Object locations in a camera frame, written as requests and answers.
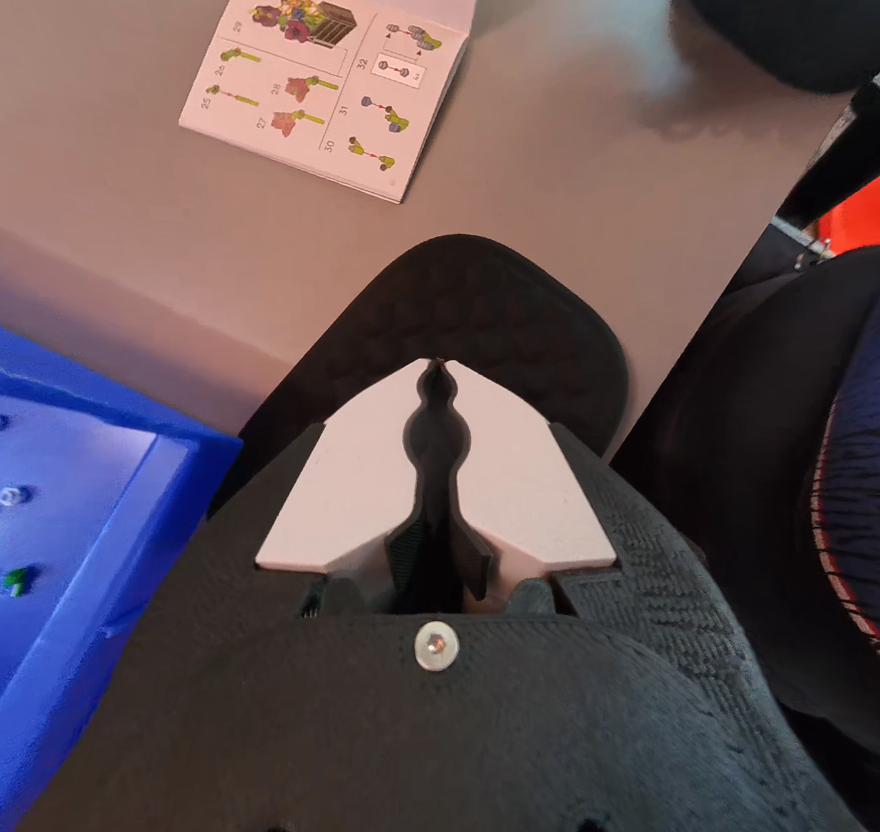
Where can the lego instruction booklet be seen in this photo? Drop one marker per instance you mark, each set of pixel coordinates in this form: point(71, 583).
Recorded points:
point(330, 69)

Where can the tiny white lego piece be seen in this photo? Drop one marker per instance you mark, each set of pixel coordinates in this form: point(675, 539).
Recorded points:
point(13, 494)

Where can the large blue plastic bin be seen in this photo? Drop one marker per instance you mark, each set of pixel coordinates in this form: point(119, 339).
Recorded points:
point(83, 502)

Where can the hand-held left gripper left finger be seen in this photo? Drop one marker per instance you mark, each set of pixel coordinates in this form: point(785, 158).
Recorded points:
point(344, 495)

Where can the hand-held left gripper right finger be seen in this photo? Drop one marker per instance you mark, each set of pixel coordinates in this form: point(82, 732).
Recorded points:
point(536, 489)

